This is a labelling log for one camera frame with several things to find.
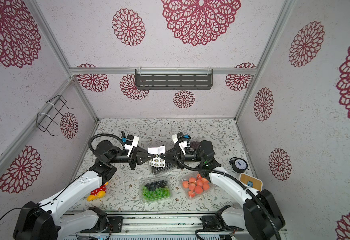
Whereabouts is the white sticker label sheet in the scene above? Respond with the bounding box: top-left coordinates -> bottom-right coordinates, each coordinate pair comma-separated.
148,146 -> 166,168

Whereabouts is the green grape blueberry clamshell box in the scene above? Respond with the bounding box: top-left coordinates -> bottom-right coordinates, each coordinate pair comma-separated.
139,177 -> 171,203

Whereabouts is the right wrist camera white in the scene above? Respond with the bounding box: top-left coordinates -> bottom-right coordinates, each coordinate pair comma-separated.
172,132 -> 191,151

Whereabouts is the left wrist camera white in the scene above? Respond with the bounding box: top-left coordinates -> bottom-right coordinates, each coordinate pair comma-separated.
122,132 -> 140,157

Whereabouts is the yellow red plush toy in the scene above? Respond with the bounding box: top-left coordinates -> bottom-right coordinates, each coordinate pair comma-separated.
86,183 -> 108,202

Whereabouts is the black wire wall rack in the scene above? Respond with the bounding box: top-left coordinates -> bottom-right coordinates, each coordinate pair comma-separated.
35,95 -> 74,137

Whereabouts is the floral table mat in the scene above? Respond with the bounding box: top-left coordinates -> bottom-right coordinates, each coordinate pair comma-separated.
70,119 -> 246,213

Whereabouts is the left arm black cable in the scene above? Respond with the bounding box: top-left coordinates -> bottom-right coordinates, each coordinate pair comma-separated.
87,133 -> 126,157

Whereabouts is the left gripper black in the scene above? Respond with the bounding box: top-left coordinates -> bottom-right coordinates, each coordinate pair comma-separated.
109,144 -> 157,170

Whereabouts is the black alarm clock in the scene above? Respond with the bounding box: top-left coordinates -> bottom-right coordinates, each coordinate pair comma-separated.
229,157 -> 249,174

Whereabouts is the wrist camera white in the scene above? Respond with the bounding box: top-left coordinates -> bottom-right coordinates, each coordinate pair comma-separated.
122,132 -> 140,157
172,132 -> 191,151

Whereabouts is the blackberry clamshell box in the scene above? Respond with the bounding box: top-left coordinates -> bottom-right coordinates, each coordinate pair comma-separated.
151,163 -> 177,175

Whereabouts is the grey wall shelf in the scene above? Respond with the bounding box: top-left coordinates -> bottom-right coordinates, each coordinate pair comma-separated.
135,69 -> 214,90

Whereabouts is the purple grape clamshell box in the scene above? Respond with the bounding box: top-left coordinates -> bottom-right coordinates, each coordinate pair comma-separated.
190,141 -> 200,152

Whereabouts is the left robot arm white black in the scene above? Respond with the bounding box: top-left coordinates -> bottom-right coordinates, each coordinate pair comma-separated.
13,140 -> 158,240

